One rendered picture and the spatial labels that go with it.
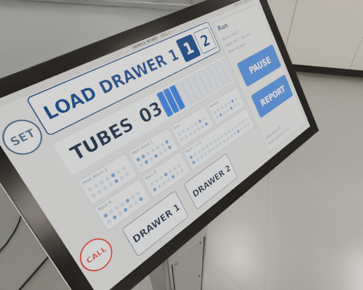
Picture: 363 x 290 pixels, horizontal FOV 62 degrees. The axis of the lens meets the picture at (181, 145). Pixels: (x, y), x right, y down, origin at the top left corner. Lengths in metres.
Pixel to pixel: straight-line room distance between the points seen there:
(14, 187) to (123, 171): 0.13
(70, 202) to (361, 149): 1.96
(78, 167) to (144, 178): 0.09
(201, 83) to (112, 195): 0.22
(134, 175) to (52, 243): 0.13
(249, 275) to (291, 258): 0.22
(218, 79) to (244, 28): 0.11
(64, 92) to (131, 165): 0.13
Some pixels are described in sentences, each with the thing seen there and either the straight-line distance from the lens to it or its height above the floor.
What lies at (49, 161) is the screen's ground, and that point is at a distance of 0.40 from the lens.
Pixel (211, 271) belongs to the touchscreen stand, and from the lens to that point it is 1.46.
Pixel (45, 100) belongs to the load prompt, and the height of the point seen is 1.17.
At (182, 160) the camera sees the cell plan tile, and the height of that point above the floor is 1.04.
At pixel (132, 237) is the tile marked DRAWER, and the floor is 1.01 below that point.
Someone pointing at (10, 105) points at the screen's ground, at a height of 1.17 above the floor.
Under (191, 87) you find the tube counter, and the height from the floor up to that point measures 1.11.
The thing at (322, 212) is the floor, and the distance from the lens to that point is 1.77.
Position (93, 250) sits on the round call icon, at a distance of 0.42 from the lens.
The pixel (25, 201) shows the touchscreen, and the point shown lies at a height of 1.10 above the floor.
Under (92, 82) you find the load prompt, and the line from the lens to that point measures 0.42.
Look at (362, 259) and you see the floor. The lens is 1.71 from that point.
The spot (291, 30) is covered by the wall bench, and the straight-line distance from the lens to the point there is 2.50.
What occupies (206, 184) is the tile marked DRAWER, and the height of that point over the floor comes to 1.00.
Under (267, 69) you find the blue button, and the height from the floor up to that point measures 1.08.
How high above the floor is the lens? 1.38
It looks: 46 degrees down
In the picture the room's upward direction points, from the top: 2 degrees counter-clockwise
